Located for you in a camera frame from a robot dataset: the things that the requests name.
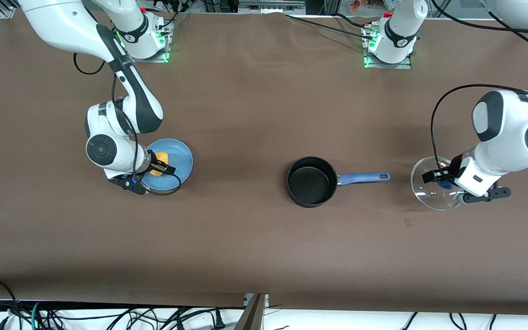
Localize yellow potato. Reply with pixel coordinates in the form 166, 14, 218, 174
150, 153, 170, 177

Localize glass lid blue knob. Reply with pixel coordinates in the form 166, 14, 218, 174
411, 156, 464, 211

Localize blue plate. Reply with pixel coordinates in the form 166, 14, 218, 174
140, 138, 194, 193

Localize brown table cover sheet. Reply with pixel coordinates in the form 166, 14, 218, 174
0, 10, 528, 317

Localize aluminium profile bar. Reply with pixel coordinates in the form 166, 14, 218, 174
234, 293, 269, 330

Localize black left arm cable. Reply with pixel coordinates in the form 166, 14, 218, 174
430, 0, 528, 177

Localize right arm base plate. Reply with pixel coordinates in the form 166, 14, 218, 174
122, 18, 171, 63

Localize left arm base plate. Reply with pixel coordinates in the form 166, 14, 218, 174
364, 25, 412, 69

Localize black pot blue handle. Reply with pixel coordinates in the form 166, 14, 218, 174
287, 156, 391, 208

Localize base connector cables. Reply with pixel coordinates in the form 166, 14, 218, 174
152, 0, 191, 30

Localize short black table cable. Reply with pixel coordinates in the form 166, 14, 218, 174
335, 13, 369, 28

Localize long black table cable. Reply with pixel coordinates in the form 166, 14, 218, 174
285, 14, 370, 38

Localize metal frame rail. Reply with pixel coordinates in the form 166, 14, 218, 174
238, 0, 307, 14

